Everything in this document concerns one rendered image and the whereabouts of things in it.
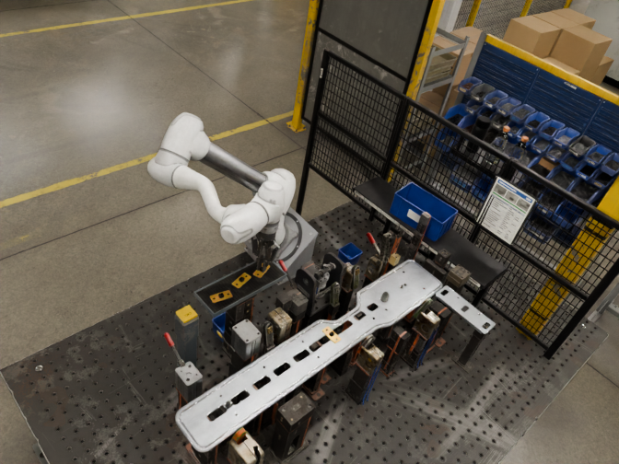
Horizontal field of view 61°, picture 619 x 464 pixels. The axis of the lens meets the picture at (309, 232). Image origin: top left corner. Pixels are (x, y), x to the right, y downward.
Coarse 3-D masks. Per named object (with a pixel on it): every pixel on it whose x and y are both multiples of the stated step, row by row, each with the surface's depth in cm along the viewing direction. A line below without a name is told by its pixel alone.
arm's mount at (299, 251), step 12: (288, 216) 281; (300, 216) 277; (300, 228) 275; (312, 228) 272; (300, 240) 273; (312, 240) 271; (288, 252) 274; (300, 252) 271; (312, 252) 280; (288, 264) 272; (300, 264) 279
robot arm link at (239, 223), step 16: (176, 176) 214; (192, 176) 212; (208, 192) 200; (208, 208) 194; (224, 208) 189; (240, 208) 184; (256, 208) 185; (224, 224) 179; (240, 224) 179; (256, 224) 183; (240, 240) 181
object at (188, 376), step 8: (176, 368) 192; (184, 368) 192; (192, 368) 192; (176, 376) 192; (184, 376) 190; (192, 376) 190; (200, 376) 191; (176, 384) 196; (184, 384) 188; (192, 384) 188; (200, 384) 193; (184, 392) 192; (192, 392) 192; (200, 392) 197; (184, 400) 198
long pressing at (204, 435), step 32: (384, 288) 245; (416, 288) 248; (320, 320) 225; (352, 320) 228; (384, 320) 231; (288, 352) 211; (320, 352) 213; (224, 384) 196; (288, 384) 200; (192, 416) 185; (224, 416) 187; (256, 416) 190
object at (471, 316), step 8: (448, 288) 252; (440, 296) 247; (448, 296) 247; (456, 296) 248; (448, 304) 244; (456, 304) 245; (464, 304) 246; (456, 312) 241; (464, 312) 242; (472, 312) 242; (480, 312) 243; (472, 320) 239; (480, 320) 239; (488, 320) 240; (480, 328) 236; (488, 328) 237
